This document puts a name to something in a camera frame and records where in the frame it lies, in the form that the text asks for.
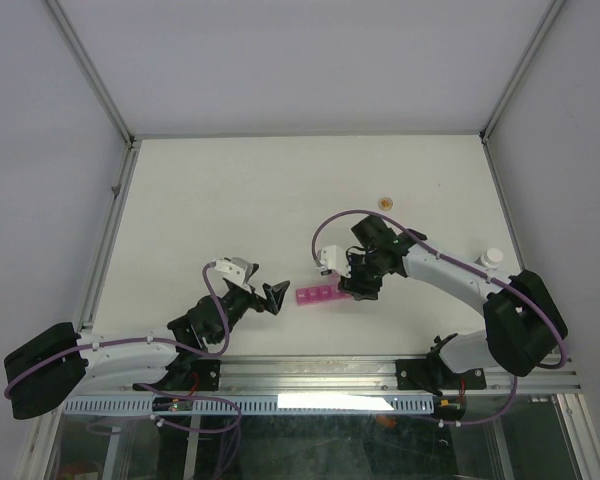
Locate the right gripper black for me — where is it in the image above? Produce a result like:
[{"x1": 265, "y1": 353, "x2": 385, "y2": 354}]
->
[{"x1": 337, "y1": 250, "x2": 384, "y2": 300}]

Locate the right aluminium frame post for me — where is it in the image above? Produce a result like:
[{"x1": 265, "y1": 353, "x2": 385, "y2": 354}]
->
[{"x1": 479, "y1": 0, "x2": 568, "y2": 144}]

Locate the pink weekly pill organizer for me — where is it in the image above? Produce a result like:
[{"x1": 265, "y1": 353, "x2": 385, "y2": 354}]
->
[{"x1": 295, "y1": 283, "x2": 351, "y2": 306}]

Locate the left aluminium frame post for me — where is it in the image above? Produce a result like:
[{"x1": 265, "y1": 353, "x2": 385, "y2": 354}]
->
[{"x1": 42, "y1": 0, "x2": 135, "y2": 147}]

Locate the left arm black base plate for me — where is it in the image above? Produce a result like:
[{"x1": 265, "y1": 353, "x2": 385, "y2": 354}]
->
[{"x1": 147, "y1": 359, "x2": 221, "y2": 392}]

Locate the grey slotted cable duct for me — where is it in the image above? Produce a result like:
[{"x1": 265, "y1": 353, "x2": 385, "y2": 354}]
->
[{"x1": 63, "y1": 393, "x2": 434, "y2": 417}]

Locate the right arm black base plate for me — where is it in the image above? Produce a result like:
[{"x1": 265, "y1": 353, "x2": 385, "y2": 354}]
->
[{"x1": 395, "y1": 357, "x2": 487, "y2": 396}]

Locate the aluminium mounting rail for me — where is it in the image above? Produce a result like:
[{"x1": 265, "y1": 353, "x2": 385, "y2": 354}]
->
[{"x1": 69, "y1": 356, "x2": 581, "y2": 397}]

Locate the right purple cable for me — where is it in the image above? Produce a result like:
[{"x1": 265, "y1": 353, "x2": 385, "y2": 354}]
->
[{"x1": 312, "y1": 210, "x2": 571, "y2": 429}]

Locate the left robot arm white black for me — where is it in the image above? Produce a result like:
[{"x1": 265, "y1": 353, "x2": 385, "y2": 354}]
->
[{"x1": 4, "y1": 258, "x2": 290, "y2": 420}]

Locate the aluminium frame post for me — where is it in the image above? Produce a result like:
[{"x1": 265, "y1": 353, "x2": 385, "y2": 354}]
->
[
  {"x1": 42, "y1": 0, "x2": 135, "y2": 147},
  {"x1": 479, "y1": 0, "x2": 568, "y2": 144}
]

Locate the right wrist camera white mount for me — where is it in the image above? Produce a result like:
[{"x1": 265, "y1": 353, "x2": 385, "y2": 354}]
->
[{"x1": 316, "y1": 245, "x2": 351, "y2": 278}]

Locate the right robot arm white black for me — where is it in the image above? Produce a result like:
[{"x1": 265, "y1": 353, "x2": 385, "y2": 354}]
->
[{"x1": 339, "y1": 215, "x2": 568, "y2": 395}]

